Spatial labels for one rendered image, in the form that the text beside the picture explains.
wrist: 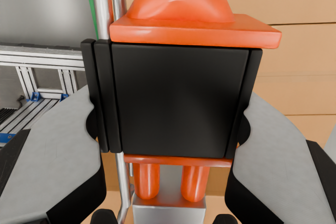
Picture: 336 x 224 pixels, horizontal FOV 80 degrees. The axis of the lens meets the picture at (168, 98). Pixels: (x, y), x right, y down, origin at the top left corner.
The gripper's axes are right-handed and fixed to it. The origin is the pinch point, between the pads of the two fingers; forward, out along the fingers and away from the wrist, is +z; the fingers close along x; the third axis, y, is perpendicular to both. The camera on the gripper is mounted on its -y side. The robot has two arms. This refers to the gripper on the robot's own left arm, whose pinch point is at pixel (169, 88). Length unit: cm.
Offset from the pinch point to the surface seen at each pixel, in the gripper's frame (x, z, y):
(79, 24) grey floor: -58, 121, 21
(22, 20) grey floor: -94, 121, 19
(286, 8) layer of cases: 39, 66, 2
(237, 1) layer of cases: 22, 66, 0
